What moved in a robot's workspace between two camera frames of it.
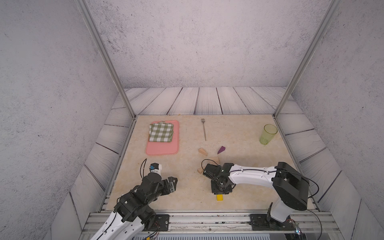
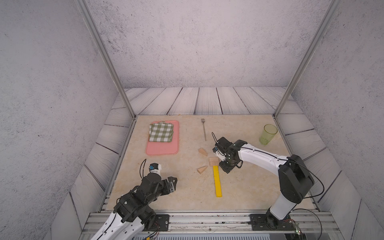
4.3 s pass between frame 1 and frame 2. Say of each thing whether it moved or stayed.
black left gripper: stayed
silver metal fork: stayed
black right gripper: moved
